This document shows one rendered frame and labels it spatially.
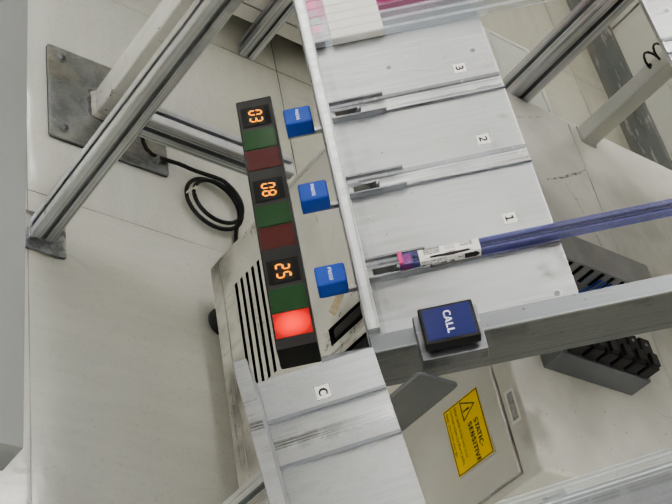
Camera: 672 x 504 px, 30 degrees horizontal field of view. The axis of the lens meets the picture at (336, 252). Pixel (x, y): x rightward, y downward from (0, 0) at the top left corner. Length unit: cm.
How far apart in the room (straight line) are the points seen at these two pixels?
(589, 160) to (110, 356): 80
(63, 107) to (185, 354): 52
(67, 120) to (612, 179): 95
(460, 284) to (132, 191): 114
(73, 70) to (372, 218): 122
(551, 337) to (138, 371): 95
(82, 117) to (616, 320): 133
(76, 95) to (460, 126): 114
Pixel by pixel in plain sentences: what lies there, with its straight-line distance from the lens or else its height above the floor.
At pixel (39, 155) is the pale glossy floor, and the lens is 220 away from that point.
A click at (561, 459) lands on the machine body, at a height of 62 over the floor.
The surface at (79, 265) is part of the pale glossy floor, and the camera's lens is 208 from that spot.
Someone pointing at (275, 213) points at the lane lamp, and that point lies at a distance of 129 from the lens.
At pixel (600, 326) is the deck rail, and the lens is 120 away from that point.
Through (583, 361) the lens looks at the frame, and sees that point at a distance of 154.
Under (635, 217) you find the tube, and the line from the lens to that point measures 124.
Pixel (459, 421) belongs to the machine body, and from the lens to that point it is 153.
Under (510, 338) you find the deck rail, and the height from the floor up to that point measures 79.
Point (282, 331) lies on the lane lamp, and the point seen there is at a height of 65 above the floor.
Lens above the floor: 140
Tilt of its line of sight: 34 degrees down
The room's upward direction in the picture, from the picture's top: 45 degrees clockwise
